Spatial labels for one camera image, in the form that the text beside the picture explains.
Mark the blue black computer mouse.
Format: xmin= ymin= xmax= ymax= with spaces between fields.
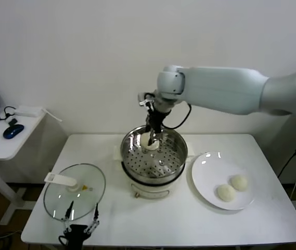
xmin=3 ymin=124 xmax=25 ymax=140

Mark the white rectangular device box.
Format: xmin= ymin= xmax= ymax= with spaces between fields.
xmin=15 ymin=105 xmax=41 ymax=117

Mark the white floor cable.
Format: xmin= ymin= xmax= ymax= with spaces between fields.
xmin=0 ymin=230 xmax=21 ymax=247

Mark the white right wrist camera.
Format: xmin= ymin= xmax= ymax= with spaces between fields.
xmin=138 ymin=91 xmax=155 ymax=107

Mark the glass lid with white handle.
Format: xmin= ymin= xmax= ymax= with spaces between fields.
xmin=43 ymin=163 xmax=107 ymax=222

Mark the black looped desk cable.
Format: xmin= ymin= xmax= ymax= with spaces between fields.
xmin=0 ymin=106 xmax=17 ymax=123

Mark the white electric cooking pot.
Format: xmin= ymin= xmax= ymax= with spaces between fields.
xmin=113 ymin=145 xmax=195 ymax=200

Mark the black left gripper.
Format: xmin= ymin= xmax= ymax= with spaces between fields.
xmin=63 ymin=200 xmax=101 ymax=250

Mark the white round plate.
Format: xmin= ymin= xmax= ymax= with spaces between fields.
xmin=191 ymin=152 xmax=257 ymax=211

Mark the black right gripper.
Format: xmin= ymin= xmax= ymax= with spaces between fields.
xmin=145 ymin=110 xmax=171 ymax=146

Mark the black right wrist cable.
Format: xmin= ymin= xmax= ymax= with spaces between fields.
xmin=160 ymin=103 xmax=192 ymax=130

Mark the stainless steel steamer basket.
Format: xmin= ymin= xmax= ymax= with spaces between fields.
xmin=121 ymin=124 xmax=189 ymax=184

